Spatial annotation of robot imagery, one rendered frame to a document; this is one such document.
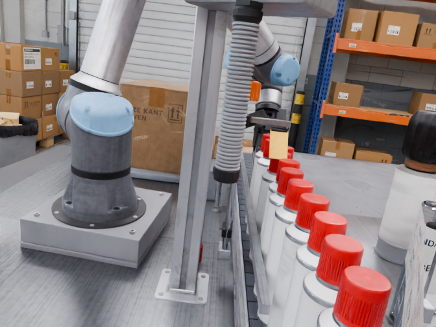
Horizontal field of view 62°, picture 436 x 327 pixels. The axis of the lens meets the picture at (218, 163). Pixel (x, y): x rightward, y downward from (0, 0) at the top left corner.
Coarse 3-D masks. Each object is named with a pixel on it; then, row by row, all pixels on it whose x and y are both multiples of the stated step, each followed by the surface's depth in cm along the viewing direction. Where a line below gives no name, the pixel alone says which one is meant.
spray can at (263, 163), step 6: (264, 150) 70; (264, 156) 70; (258, 162) 70; (264, 162) 69; (258, 168) 70; (264, 168) 69; (258, 174) 70; (258, 180) 71; (258, 186) 71; (252, 192) 73; (258, 192) 71; (252, 198) 72; (252, 204) 72
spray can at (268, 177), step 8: (288, 152) 61; (272, 160) 60; (272, 168) 60; (264, 176) 61; (272, 176) 60; (264, 184) 60; (264, 192) 61; (264, 200) 61; (264, 208) 61; (256, 216) 63; (256, 224) 63; (248, 256) 66
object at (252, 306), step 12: (240, 180) 110; (240, 192) 100; (240, 204) 91; (240, 216) 84; (252, 264) 64; (252, 276) 60; (252, 288) 57; (252, 300) 54; (252, 312) 52; (252, 324) 49
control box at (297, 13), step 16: (192, 0) 45; (208, 0) 44; (224, 0) 42; (256, 0) 40; (272, 0) 39; (288, 0) 38; (304, 0) 37; (320, 0) 39; (336, 0) 43; (288, 16) 47; (304, 16) 45; (320, 16) 44
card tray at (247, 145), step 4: (216, 136) 177; (216, 140) 178; (244, 140) 177; (248, 140) 177; (252, 140) 177; (216, 144) 175; (244, 144) 178; (248, 144) 178; (216, 148) 167; (244, 148) 174; (248, 148) 175; (252, 148) 176; (212, 152) 149; (216, 152) 159; (212, 156) 149
